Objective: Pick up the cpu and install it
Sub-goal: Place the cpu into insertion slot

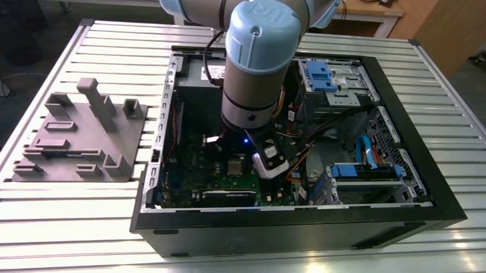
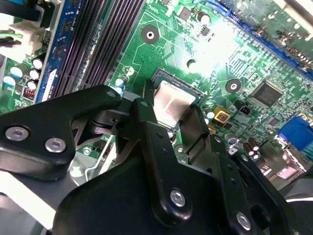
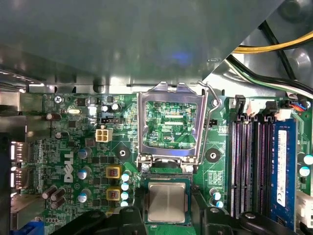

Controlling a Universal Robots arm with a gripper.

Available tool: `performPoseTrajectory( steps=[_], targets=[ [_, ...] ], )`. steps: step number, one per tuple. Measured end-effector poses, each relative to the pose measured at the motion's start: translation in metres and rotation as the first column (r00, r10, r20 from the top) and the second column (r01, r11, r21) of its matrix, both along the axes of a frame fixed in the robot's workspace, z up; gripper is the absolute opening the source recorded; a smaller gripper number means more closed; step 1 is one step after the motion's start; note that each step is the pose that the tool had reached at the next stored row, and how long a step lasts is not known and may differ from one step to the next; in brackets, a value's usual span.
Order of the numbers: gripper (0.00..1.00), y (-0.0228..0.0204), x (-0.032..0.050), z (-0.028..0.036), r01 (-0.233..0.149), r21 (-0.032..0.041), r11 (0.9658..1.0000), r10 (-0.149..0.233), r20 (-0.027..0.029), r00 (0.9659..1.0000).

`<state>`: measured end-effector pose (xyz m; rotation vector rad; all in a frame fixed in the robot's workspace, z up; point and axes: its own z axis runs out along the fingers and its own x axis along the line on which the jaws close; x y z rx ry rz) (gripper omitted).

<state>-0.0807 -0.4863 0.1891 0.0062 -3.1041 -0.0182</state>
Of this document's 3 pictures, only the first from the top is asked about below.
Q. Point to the CPU socket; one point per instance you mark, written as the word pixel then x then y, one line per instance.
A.
pixel 225 168

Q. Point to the grey plastic parts rack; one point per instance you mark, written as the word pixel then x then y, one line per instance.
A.
pixel 99 142

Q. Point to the black open PC case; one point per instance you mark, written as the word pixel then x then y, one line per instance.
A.
pixel 266 233

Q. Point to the silver disk bay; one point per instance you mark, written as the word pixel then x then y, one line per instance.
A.
pixel 365 185

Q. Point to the brown wooden cabinet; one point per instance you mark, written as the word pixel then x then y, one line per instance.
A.
pixel 448 34

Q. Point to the black table corner cap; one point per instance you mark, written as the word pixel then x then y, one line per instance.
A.
pixel 414 42
pixel 87 22

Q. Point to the black graphics card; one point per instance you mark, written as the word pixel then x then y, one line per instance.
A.
pixel 227 199

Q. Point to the silver CPU chip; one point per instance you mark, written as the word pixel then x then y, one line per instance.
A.
pixel 237 167

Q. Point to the green RAM stick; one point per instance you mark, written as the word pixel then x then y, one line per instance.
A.
pixel 63 155

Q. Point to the hard disk in blue carrier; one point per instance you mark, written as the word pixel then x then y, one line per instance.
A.
pixel 348 171

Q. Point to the green motherboard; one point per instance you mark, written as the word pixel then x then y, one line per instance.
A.
pixel 182 170

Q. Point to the blue plastic drive latch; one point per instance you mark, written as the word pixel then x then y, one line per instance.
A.
pixel 320 76

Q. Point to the wooden desk with white frame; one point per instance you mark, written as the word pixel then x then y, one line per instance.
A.
pixel 380 11

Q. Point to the black RAM stick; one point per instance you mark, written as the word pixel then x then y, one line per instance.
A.
pixel 280 187

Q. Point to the black chair base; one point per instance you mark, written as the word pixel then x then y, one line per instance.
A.
pixel 480 58

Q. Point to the grey power supply unit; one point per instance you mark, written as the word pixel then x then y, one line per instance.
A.
pixel 198 102

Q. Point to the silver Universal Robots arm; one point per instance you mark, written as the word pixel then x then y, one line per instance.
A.
pixel 258 57

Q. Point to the silver optical drive cage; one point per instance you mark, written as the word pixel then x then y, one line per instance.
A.
pixel 342 99

